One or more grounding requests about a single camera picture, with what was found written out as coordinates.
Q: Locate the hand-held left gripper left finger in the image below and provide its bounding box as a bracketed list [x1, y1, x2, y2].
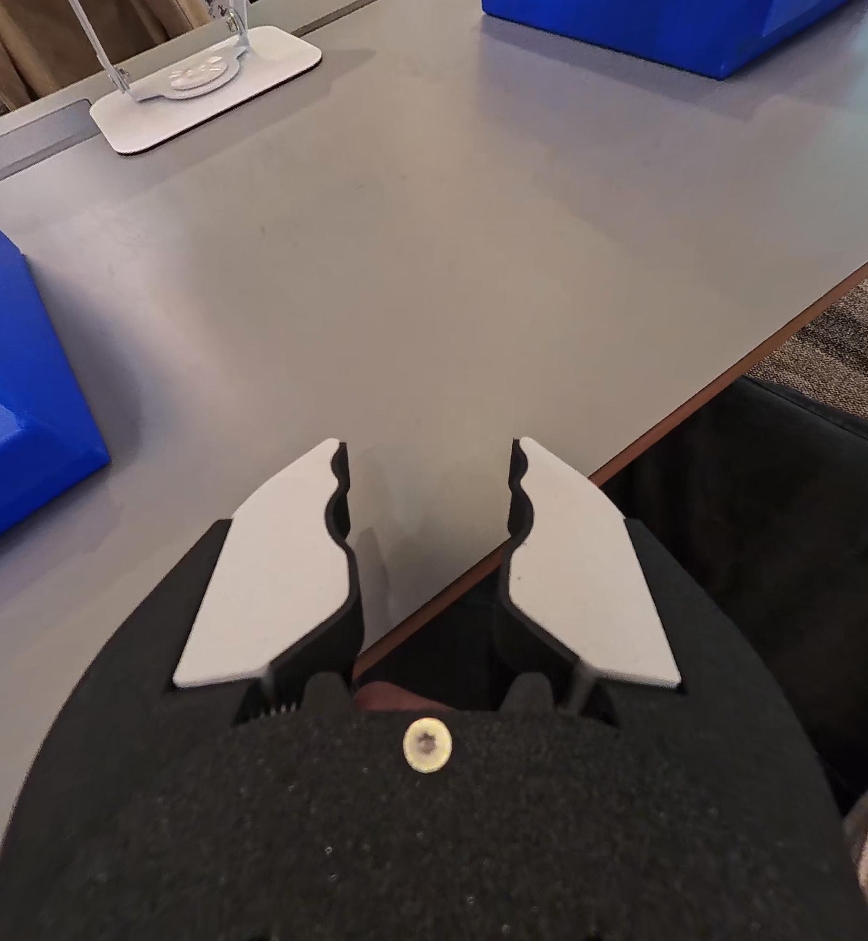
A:
[173, 439, 366, 707]

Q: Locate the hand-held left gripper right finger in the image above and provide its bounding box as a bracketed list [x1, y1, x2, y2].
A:
[497, 437, 683, 711]

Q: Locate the blue plastic bin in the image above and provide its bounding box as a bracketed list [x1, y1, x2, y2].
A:
[0, 195, 112, 561]
[481, 0, 855, 79]

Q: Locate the white stand base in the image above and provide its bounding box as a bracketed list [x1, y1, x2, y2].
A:
[66, 0, 323, 155]

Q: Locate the beige coat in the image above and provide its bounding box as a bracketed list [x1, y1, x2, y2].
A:
[0, 0, 194, 111]

